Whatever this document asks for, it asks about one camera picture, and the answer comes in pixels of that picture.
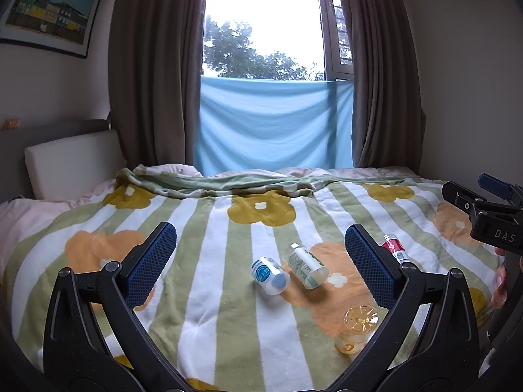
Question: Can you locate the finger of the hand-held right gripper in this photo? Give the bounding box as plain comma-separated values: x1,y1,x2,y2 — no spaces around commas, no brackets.
441,180,491,216
478,173,523,213

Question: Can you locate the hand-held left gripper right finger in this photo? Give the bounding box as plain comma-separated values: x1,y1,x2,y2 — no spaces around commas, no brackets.
339,224,481,392

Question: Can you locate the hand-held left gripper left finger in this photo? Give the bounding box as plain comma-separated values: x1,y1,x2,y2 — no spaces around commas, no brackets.
43,221,184,392

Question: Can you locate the clear amber plastic bottle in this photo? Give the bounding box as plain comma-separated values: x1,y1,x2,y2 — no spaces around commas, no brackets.
333,305,379,356

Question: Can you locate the person's right hand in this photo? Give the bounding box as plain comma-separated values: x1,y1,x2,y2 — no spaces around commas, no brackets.
491,248,510,309

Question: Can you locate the white bottle with green label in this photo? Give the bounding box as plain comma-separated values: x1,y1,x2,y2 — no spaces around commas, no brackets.
285,243,329,290

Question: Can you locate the white bottle with blue label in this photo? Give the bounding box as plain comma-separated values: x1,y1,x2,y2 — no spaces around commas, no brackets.
250,256,291,295

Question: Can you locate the striped flower-print blanket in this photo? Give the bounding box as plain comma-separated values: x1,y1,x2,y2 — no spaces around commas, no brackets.
8,164,506,392

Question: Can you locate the white cushion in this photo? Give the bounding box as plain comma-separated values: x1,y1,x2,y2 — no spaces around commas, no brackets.
24,129,127,202

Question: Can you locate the brown curtain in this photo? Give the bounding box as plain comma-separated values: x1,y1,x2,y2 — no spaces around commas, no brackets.
338,0,428,169
107,0,212,172

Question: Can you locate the light blue cloth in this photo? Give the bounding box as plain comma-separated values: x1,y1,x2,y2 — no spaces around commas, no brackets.
193,75,355,177

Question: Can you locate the open window sash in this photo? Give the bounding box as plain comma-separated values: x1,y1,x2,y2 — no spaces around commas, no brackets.
312,0,355,82

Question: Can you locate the tree outside window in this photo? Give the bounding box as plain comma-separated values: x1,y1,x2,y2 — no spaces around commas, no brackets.
203,14,326,81

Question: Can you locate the framed wall picture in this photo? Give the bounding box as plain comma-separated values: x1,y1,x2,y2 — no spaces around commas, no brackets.
0,0,104,59

